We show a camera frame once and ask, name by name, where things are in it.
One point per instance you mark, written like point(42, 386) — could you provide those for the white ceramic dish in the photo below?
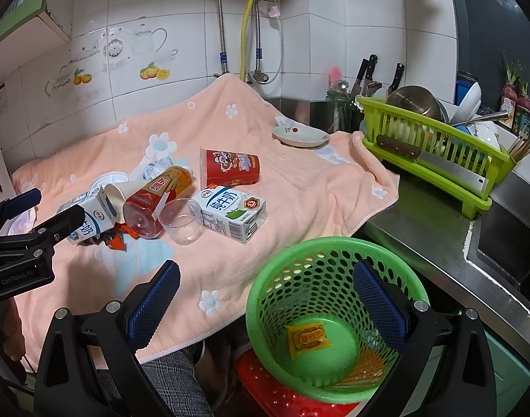
point(300, 136)

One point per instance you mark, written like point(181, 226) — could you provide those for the red orange drink bottle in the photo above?
point(142, 209)

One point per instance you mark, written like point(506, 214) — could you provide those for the chopsticks bundle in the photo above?
point(520, 148)

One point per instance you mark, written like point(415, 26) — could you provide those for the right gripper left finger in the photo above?
point(88, 365)

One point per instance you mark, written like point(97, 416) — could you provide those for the red paper cup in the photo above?
point(222, 168)

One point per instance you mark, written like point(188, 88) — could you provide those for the yellow snack packet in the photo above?
point(308, 337)

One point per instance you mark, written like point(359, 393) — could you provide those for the person's left hand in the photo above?
point(14, 344)

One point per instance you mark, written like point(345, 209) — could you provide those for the steel sink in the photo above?
point(500, 238)

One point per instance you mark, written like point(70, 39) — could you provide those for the pink brush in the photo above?
point(335, 75)

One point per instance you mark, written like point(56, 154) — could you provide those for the clear plastic cup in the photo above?
point(181, 219)

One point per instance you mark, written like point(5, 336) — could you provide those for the white plastic cup lid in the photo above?
point(109, 178)

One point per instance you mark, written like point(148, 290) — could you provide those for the peach floral towel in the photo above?
point(307, 196)

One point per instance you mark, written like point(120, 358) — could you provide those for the green plastic trash basket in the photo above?
point(312, 282)

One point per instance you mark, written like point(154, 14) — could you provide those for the black handled knife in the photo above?
point(364, 76)
point(396, 81)

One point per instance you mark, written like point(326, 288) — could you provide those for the green dish rack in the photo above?
point(494, 164)

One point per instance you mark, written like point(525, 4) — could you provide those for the white ceramic bowl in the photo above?
point(469, 105)

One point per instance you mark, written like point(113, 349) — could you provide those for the stainless steel pot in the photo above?
point(416, 99)

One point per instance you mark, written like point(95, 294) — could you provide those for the cleaver with wooden handle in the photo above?
point(466, 178)

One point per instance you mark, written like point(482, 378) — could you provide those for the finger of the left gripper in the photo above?
point(22, 203)
point(61, 225)

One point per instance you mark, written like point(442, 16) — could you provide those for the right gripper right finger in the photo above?
point(463, 383)

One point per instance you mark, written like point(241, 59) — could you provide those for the white paper cup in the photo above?
point(118, 193)

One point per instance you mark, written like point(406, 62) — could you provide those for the red plastic stool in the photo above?
point(276, 399)

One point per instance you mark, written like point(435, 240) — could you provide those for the orange red snack wrapper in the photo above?
point(115, 238)

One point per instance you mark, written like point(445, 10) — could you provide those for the steel water pipe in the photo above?
point(258, 75)
point(223, 51)

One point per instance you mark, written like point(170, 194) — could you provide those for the dark green utensil jar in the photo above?
point(339, 108)

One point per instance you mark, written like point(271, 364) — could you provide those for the white blue milk carton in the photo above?
point(230, 212)

